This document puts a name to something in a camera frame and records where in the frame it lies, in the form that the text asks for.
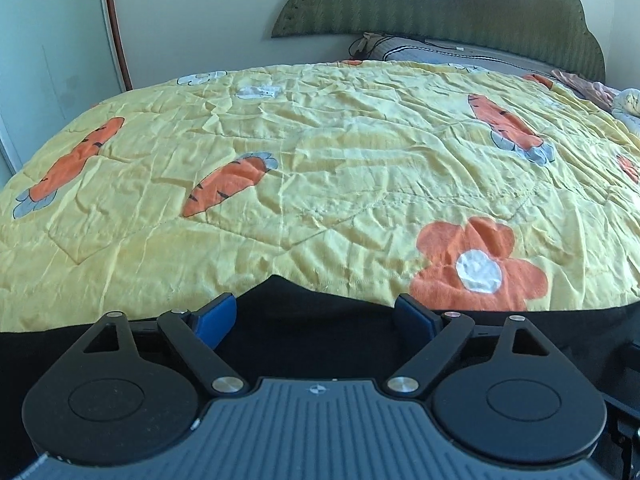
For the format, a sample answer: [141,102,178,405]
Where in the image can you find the black pants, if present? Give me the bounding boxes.
[1,276,639,479]

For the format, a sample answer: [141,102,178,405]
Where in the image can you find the yellow carrot flower quilt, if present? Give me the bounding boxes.
[1,61,639,332]

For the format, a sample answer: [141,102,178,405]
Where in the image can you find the pink crumpled cloth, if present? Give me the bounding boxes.
[551,68,620,113]

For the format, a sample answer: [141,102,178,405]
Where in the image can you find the white printed blanket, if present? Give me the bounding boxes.
[612,88,640,136]

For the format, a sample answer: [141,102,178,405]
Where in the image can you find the grey striped pillow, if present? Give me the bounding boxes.
[349,32,554,76]

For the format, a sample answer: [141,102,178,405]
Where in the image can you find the white floral wardrobe door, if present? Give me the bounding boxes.
[1,0,125,182]

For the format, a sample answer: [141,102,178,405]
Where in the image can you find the green padded headboard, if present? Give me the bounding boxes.
[271,0,605,80]

